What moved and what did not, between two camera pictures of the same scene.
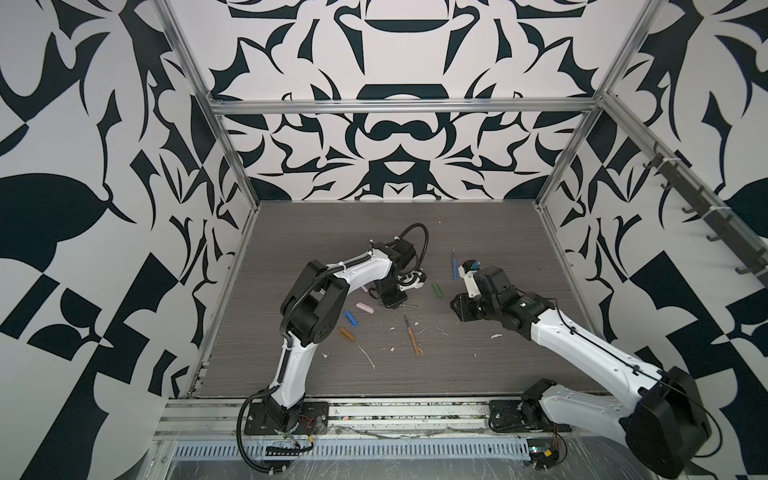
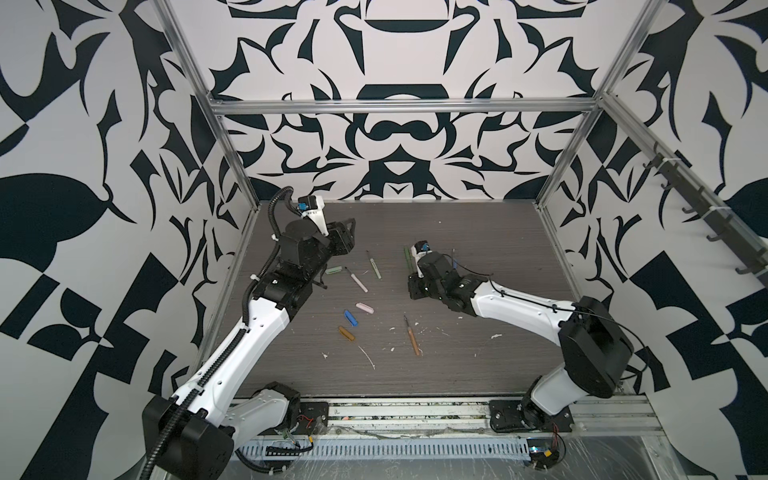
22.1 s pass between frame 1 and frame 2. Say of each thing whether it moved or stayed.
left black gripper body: moved
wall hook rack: stayed
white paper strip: stayed
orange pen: stayed
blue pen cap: stayed
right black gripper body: moved
